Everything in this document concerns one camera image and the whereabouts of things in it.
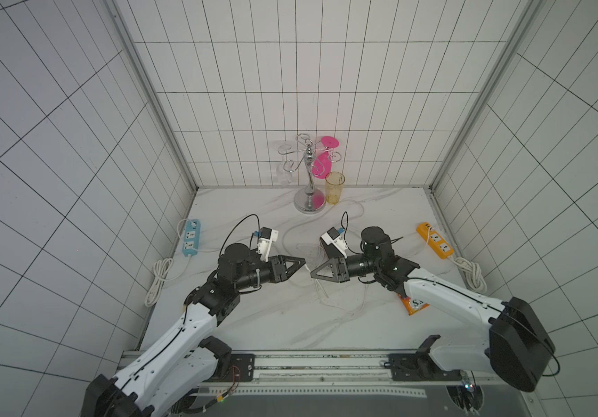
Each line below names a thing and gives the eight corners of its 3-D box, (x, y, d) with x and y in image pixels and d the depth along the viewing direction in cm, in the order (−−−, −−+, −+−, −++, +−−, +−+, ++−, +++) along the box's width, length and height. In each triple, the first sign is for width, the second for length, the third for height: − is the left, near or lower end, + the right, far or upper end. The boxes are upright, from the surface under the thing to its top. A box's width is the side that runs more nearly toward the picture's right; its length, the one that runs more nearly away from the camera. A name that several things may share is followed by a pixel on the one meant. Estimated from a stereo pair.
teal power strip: (184, 256, 98) (182, 253, 96) (186, 223, 108) (184, 220, 106) (200, 253, 99) (198, 250, 97) (200, 221, 109) (198, 217, 107)
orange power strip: (441, 260, 98) (445, 256, 95) (414, 229, 107) (417, 224, 105) (452, 255, 99) (456, 251, 96) (424, 225, 109) (427, 220, 106)
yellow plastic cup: (324, 206, 116) (327, 184, 105) (323, 193, 121) (325, 171, 110) (342, 206, 116) (346, 184, 105) (340, 193, 121) (344, 171, 110)
